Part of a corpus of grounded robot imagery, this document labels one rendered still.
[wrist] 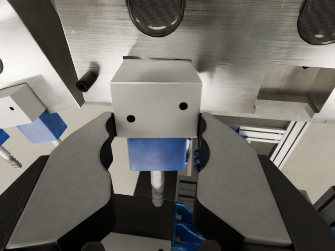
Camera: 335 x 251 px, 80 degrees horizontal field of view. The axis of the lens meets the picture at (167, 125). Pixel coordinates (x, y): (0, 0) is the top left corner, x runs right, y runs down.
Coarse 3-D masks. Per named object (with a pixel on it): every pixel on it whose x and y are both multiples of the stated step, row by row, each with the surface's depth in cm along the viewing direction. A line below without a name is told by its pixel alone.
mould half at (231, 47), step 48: (96, 0) 13; (192, 0) 13; (240, 0) 12; (288, 0) 12; (96, 48) 15; (144, 48) 15; (192, 48) 14; (240, 48) 14; (288, 48) 14; (96, 96) 18; (240, 96) 16
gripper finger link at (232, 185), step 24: (216, 120) 11; (216, 144) 9; (240, 144) 9; (216, 168) 8; (240, 168) 8; (216, 192) 7; (240, 192) 7; (264, 192) 7; (216, 216) 6; (240, 216) 6; (264, 216) 6; (216, 240) 7; (240, 240) 6; (264, 240) 6; (288, 240) 6
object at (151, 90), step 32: (128, 64) 14; (160, 64) 14; (128, 96) 11; (160, 96) 11; (192, 96) 11; (128, 128) 12; (160, 128) 12; (192, 128) 12; (160, 160) 15; (160, 192) 18
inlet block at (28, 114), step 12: (24, 84) 22; (0, 96) 21; (12, 96) 21; (24, 96) 22; (36, 96) 24; (0, 108) 22; (12, 108) 22; (24, 108) 22; (36, 108) 23; (0, 120) 23; (12, 120) 23; (24, 120) 22; (36, 120) 24; (48, 120) 25; (60, 120) 27; (24, 132) 26; (36, 132) 26; (48, 132) 25; (60, 132) 27
